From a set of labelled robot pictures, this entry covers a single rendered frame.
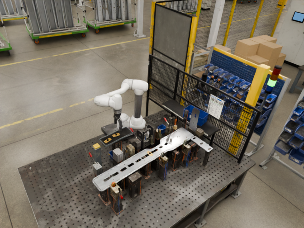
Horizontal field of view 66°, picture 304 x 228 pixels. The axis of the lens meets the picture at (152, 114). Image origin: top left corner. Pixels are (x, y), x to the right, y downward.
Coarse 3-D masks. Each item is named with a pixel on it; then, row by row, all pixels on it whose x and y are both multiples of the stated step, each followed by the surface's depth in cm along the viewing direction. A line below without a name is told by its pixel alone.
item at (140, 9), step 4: (140, 0) 820; (140, 4) 827; (140, 8) 836; (140, 12) 844; (140, 16) 853; (140, 20) 862; (140, 24) 871; (136, 28) 884; (140, 28) 880; (140, 32) 888; (136, 36) 892; (140, 36) 892; (144, 36) 898
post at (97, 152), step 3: (93, 147) 253; (99, 147) 254; (93, 150) 256; (96, 150) 252; (99, 150) 254; (93, 153) 260; (96, 153) 254; (99, 153) 257; (96, 156) 256; (99, 156) 260; (96, 159) 261; (99, 159) 263; (96, 162) 265; (99, 162) 266; (102, 171) 278
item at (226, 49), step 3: (216, 45) 563; (219, 45) 564; (207, 48) 542; (219, 48) 547; (222, 48) 549; (225, 48) 550; (228, 48) 550; (198, 51) 528; (201, 51) 526; (204, 51) 528; (228, 51) 544; (204, 54) 517; (207, 54) 513; (207, 57) 515; (204, 69) 583; (198, 72) 575; (201, 72) 576; (195, 75) 562; (198, 75) 563; (201, 75) 564
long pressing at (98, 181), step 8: (184, 128) 311; (168, 136) 296; (176, 136) 297; (184, 136) 298; (192, 136) 299; (160, 144) 283; (168, 144) 284; (176, 144) 285; (144, 152) 271; (160, 152) 272; (128, 160) 260; (136, 160) 261; (144, 160) 261; (152, 160) 263; (112, 168) 249; (120, 168) 250; (128, 168) 251; (136, 168) 251; (96, 176) 239; (104, 176) 240; (112, 176) 241; (120, 176) 241; (96, 184) 232; (104, 184) 233
